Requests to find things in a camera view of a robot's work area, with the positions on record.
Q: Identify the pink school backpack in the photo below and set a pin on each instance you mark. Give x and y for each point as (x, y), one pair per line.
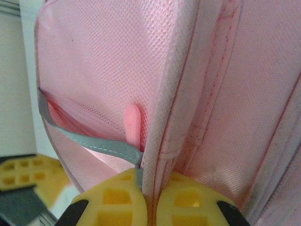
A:
(211, 94)

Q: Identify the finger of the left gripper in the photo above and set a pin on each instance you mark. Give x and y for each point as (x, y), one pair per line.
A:
(49, 168)
(55, 193)

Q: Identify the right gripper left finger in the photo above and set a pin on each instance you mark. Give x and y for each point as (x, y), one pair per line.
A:
(113, 207)

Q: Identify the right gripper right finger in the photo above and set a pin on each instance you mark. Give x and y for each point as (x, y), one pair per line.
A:
(188, 207)

